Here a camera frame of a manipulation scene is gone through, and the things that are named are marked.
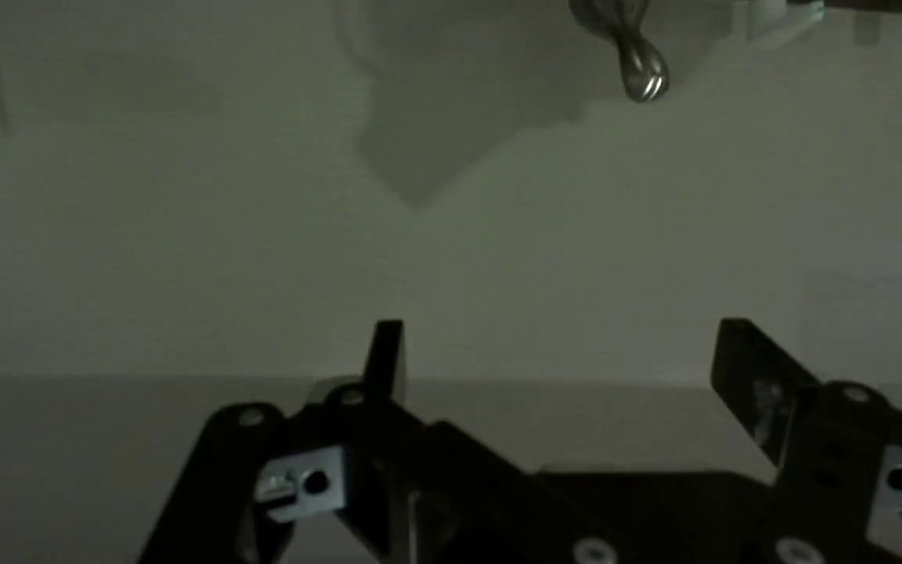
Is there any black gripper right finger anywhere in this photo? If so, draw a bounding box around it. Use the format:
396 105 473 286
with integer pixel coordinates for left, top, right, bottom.
709 315 902 564

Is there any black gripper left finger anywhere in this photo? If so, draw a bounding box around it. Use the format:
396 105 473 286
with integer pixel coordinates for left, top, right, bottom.
135 315 621 564

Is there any brushed steel faucet handle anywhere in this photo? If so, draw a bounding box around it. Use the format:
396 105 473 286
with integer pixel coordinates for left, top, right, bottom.
570 0 673 105

